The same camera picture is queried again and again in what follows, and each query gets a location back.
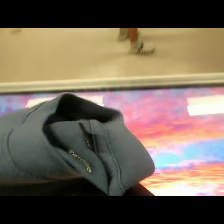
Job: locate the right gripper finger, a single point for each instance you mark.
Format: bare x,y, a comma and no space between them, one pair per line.
141,191

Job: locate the blue garment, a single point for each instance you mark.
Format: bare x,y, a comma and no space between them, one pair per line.
40,146

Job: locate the silver frame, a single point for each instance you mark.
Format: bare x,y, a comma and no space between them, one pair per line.
110,83

